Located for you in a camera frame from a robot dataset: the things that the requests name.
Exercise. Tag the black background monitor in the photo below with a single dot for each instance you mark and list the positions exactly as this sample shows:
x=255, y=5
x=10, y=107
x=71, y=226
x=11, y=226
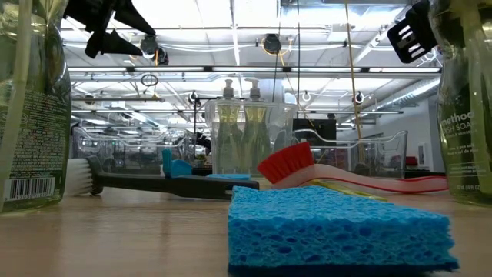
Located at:
x=315, y=127

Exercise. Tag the clear green dish soap bottle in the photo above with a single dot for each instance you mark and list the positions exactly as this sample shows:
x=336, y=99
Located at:
x=229, y=127
x=255, y=127
x=465, y=134
x=38, y=134

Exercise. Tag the yellow-green dish brush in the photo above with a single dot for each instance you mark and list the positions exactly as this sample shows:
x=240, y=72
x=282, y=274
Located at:
x=346, y=188

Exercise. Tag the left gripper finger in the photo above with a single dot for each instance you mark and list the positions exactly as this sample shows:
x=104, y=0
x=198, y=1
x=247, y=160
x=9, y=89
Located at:
x=111, y=44
x=132, y=17

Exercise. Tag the blue cellulose sponge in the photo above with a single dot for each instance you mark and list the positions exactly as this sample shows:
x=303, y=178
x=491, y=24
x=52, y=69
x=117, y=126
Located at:
x=230, y=176
x=326, y=231

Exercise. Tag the clear deep plastic bin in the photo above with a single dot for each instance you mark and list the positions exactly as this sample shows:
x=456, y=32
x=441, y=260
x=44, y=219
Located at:
x=284, y=134

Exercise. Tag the clear shallow plastic tray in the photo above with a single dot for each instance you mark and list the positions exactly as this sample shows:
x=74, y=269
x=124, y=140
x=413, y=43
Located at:
x=376, y=154
x=127, y=154

